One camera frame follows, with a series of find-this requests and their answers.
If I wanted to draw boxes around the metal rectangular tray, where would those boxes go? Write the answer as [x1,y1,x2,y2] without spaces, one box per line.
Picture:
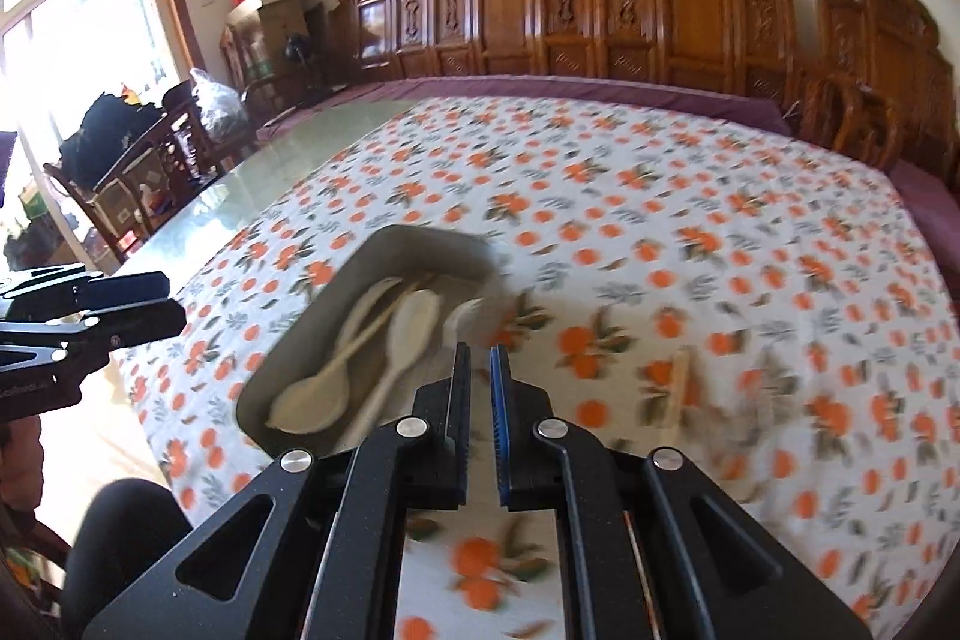
[236,225,503,461]

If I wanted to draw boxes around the carved wooden armchair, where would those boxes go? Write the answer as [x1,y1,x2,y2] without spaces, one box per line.
[795,0,960,191]

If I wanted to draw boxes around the wooden chair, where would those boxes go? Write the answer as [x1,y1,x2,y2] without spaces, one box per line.
[43,81,256,266]
[219,21,301,124]

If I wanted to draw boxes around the orange print tablecloth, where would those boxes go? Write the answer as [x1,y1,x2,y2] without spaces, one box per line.
[112,94,960,640]

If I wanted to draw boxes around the dark cloth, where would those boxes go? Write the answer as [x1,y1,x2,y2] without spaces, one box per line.
[69,481,194,640]

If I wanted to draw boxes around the white flat box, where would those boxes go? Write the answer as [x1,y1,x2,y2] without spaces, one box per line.
[227,0,310,22]

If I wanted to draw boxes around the black desk lamp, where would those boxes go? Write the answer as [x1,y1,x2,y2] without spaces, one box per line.
[283,32,331,101]

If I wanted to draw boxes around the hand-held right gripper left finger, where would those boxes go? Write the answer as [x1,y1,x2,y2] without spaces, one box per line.
[82,342,473,640]

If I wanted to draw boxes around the clear plastic bag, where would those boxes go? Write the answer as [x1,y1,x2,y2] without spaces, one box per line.
[187,68,252,139]

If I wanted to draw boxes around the purple armchair cushion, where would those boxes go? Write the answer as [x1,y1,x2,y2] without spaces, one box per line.
[889,160,960,214]

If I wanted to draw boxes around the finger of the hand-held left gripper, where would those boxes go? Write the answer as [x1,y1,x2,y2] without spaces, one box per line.
[0,263,170,320]
[0,299,185,378]

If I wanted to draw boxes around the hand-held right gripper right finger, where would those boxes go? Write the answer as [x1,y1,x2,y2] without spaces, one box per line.
[489,344,875,640]

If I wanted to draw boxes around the cream soup spoon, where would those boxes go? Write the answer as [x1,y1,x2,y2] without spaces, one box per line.
[268,278,406,438]
[345,289,445,446]

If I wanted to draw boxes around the carved wooden sofa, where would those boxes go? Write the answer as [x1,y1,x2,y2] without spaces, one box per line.
[259,0,811,135]

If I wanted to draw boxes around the black clothing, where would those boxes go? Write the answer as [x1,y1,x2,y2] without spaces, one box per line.
[60,92,166,191]

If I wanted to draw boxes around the person's left forearm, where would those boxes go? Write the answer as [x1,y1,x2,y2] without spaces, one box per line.
[0,415,57,513]

